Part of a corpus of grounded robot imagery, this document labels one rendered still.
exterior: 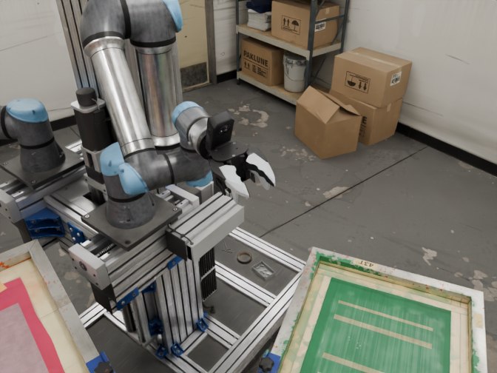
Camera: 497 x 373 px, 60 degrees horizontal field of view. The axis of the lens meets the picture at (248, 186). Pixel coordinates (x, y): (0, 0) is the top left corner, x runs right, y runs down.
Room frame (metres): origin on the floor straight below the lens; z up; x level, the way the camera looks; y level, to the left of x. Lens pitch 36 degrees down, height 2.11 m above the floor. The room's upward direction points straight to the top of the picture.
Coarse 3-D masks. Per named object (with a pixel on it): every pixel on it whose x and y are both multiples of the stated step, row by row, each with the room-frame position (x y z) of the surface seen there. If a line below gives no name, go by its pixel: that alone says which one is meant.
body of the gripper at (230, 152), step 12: (204, 132) 0.78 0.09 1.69; (204, 144) 0.77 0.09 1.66; (228, 144) 0.73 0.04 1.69; (240, 144) 0.73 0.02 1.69; (204, 156) 0.77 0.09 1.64; (216, 156) 0.70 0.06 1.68; (228, 156) 0.69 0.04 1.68; (240, 156) 0.69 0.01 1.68; (240, 168) 0.70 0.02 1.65; (216, 180) 0.71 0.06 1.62; (252, 180) 0.72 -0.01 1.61
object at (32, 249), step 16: (0, 256) 0.96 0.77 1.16; (16, 256) 0.96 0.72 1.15; (32, 256) 0.97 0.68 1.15; (48, 272) 0.91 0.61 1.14; (48, 288) 0.86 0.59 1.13; (64, 304) 0.81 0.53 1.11; (64, 320) 0.76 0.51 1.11; (80, 320) 0.76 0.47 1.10; (80, 336) 0.72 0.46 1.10; (80, 352) 0.67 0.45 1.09; (96, 352) 0.67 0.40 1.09
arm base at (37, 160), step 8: (40, 144) 1.30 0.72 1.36; (48, 144) 1.32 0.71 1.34; (56, 144) 1.36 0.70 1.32; (24, 152) 1.30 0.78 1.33; (32, 152) 1.29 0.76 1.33; (40, 152) 1.30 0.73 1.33; (48, 152) 1.31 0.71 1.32; (56, 152) 1.33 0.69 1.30; (24, 160) 1.29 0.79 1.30; (32, 160) 1.29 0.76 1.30; (40, 160) 1.29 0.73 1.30; (48, 160) 1.30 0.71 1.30; (56, 160) 1.32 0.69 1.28; (64, 160) 1.36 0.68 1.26; (24, 168) 1.29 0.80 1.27; (32, 168) 1.28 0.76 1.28; (40, 168) 1.28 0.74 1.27; (48, 168) 1.29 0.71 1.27
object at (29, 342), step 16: (16, 288) 0.88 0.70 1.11; (0, 304) 0.82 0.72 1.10; (16, 304) 0.82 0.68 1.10; (32, 304) 0.83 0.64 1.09; (0, 320) 0.77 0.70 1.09; (16, 320) 0.77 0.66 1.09; (32, 320) 0.78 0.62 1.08; (0, 336) 0.73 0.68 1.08; (16, 336) 0.73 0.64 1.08; (32, 336) 0.73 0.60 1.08; (48, 336) 0.73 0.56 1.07; (0, 352) 0.68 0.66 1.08; (16, 352) 0.68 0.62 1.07; (32, 352) 0.69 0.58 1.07; (48, 352) 0.69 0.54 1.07; (0, 368) 0.64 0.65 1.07; (16, 368) 0.64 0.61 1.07; (32, 368) 0.64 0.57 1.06; (48, 368) 0.65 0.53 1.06
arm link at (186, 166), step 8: (168, 152) 0.86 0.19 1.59; (176, 152) 0.86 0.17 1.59; (184, 152) 0.85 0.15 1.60; (192, 152) 0.84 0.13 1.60; (176, 160) 0.83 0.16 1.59; (184, 160) 0.84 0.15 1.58; (192, 160) 0.84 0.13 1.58; (200, 160) 0.84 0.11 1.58; (176, 168) 0.82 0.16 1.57; (184, 168) 0.83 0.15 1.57; (192, 168) 0.83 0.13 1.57; (200, 168) 0.84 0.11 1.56; (208, 168) 0.85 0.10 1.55; (176, 176) 0.81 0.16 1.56; (184, 176) 0.82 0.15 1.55; (192, 176) 0.84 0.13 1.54; (200, 176) 0.84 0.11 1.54; (208, 176) 0.85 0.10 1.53; (192, 184) 0.84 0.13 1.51; (200, 184) 0.84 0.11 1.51
